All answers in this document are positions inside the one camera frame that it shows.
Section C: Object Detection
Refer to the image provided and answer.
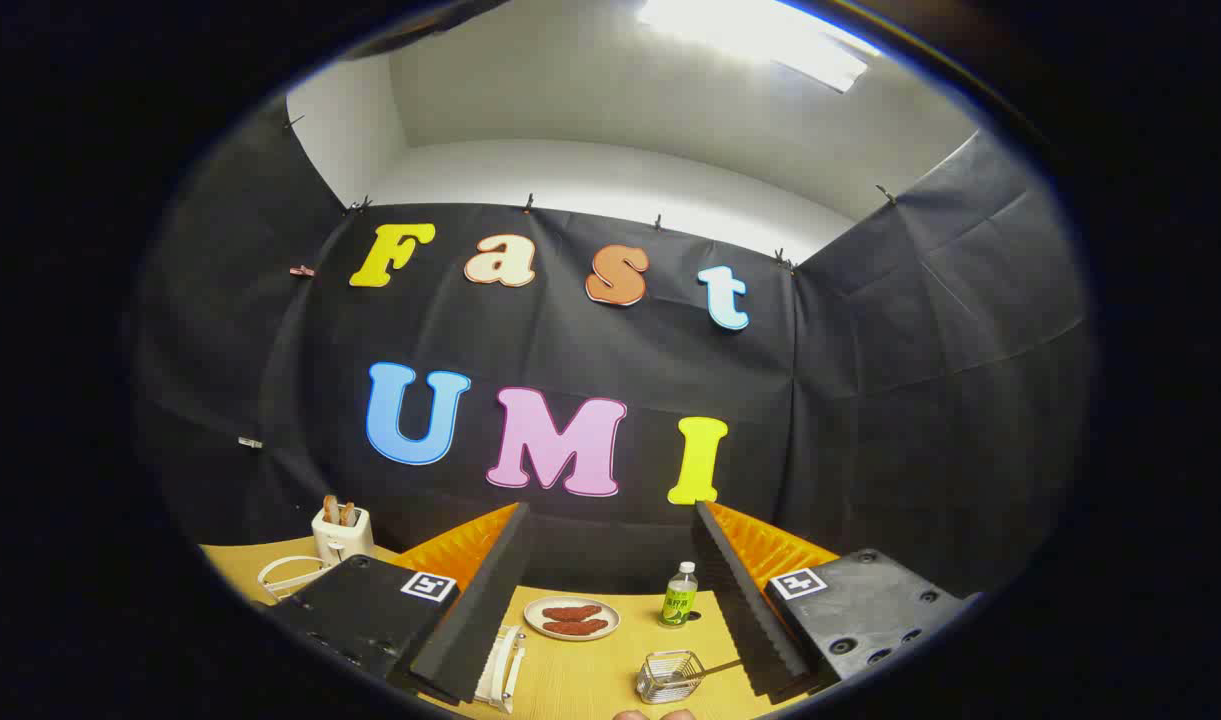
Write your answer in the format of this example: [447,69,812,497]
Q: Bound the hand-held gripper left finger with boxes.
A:
[270,502,531,706]

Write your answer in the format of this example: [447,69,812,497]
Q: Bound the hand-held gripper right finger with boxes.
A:
[692,500,981,706]

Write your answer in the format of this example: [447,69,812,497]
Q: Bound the white wire dish rack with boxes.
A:
[265,572,527,714]

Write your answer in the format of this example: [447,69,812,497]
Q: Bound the wooden handle spoon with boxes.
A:
[670,658,746,686]

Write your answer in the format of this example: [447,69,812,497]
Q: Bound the metal wire basket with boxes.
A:
[635,650,707,705]

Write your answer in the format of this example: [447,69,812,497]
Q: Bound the white plate with sausages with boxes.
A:
[523,596,622,642]

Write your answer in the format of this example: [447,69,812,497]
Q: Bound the green label drink bottle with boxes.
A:
[658,561,699,629]

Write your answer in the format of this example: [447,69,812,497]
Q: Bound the white toaster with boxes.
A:
[311,505,375,567]

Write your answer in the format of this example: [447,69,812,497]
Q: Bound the black backdrop cloth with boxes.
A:
[135,95,1091,601]

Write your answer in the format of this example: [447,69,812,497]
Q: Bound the ceiling light panel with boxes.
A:
[635,0,886,94]

